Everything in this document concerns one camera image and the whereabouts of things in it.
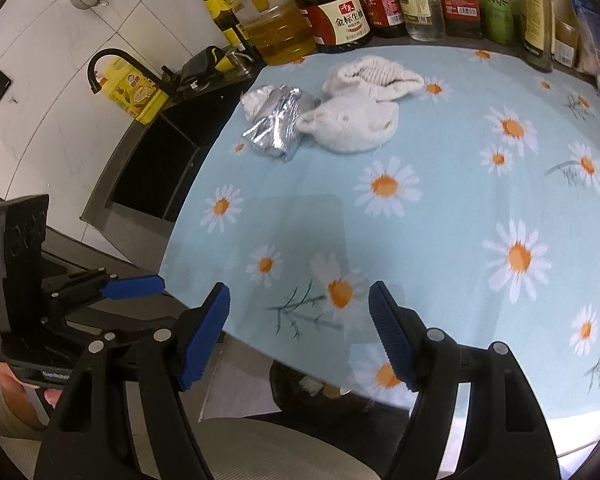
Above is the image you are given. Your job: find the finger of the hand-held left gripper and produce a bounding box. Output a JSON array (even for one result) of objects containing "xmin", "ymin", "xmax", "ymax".
[
  {"xmin": 42, "ymin": 267, "xmax": 167, "ymax": 308},
  {"xmin": 50, "ymin": 302, "xmax": 186, "ymax": 356}
]

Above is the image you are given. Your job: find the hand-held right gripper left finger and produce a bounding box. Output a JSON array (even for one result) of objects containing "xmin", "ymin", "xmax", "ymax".
[{"xmin": 34, "ymin": 282, "xmax": 231, "ymax": 480}]

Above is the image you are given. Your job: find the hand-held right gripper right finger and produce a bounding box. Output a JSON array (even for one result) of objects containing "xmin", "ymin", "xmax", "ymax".
[{"xmin": 369, "ymin": 280, "xmax": 561, "ymax": 480}]

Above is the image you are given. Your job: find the bin with black bag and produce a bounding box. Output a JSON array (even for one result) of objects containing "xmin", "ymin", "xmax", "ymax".
[{"xmin": 270, "ymin": 360, "xmax": 376, "ymax": 413}]

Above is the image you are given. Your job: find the silver foil bag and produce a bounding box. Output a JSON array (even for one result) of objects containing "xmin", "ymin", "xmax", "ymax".
[{"xmin": 241, "ymin": 85, "xmax": 317, "ymax": 163}]

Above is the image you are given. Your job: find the person's left forearm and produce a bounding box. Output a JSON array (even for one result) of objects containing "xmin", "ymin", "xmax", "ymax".
[{"xmin": 0, "ymin": 387, "xmax": 48, "ymax": 442}]

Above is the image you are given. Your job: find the person's left hand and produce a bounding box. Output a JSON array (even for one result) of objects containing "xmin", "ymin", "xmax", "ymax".
[{"xmin": 0, "ymin": 361, "xmax": 63, "ymax": 411}]

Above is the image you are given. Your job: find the blue daisy tablecloth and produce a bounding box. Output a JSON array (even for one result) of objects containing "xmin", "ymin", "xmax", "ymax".
[{"xmin": 157, "ymin": 42, "xmax": 600, "ymax": 423}]

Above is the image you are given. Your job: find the black sink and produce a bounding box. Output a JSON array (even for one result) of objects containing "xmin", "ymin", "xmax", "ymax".
[{"xmin": 80, "ymin": 72, "xmax": 261, "ymax": 223}]

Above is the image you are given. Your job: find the yellow dish soap bottle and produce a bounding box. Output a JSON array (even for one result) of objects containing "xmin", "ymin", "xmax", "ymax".
[{"xmin": 100, "ymin": 57, "xmax": 173, "ymax": 126}]

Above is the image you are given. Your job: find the white fluffy cloth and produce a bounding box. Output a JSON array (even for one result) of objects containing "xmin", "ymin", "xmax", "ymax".
[{"xmin": 296, "ymin": 95, "xmax": 400, "ymax": 153}]

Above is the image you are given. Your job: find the black faucet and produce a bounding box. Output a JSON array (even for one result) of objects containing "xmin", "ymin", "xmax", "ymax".
[{"xmin": 87, "ymin": 48, "xmax": 171, "ymax": 106}]

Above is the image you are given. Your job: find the yellow sponge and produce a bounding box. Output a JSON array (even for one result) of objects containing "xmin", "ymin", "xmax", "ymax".
[{"xmin": 212, "ymin": 50, "xmax": 241, "ymax": 73}]

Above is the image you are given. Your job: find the metal soap pump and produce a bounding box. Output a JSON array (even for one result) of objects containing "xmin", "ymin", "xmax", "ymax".
[{"xmin": 227, "ymin": 45, "xmax": 256, "ymax": 78}]

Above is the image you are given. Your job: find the white knitted cloth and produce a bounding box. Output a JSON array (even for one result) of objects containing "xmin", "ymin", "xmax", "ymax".
[{"xmin": 322, "ymin": 56, "xmax": 426, "ymax": 103}]

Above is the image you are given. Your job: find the clear oil jug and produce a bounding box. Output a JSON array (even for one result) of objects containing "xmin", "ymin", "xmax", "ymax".
[{"xmin": 230, "ymin": 0, "xmax": 318, "ymax": 66}]

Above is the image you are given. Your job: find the green glass bottle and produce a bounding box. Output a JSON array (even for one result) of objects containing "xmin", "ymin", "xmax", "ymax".
[{"xmin": 187, "ymin": 0, "xmax": 261, "ymax": 61}]

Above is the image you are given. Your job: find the dark soy sauce jug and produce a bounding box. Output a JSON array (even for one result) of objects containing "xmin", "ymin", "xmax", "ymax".
[{"xmin": 292, "ymin": 0, "xmax": 373, "ymax": 53}]

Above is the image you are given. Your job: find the clear bottle beige label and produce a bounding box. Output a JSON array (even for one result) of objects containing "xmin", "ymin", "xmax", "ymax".
[{"xmin": 386, "ymin": 0, "xmax": 446, "ymax": 42}]

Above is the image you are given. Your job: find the small brown jar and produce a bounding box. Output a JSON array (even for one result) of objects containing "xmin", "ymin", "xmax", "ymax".
[{"xmin": 554, "ymin": 19, "xmax": 581, "ymax": 68}]

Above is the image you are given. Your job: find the bottle green label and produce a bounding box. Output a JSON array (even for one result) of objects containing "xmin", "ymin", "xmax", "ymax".
[{"xmin": 480, "ymin": 0, "xmax": 517, "ymax": 45}]

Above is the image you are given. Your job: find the small yellow-capped bottle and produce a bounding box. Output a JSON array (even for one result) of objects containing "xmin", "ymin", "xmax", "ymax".
[{"xmin": 520, "ymin": 0, "xmax": 557, "ymax": 72}]

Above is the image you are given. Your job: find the blue white packet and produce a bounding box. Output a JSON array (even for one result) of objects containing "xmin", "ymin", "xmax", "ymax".
[{"xmin": 570, "ymin": 0, "xmax": 600, "ymax": 98}]

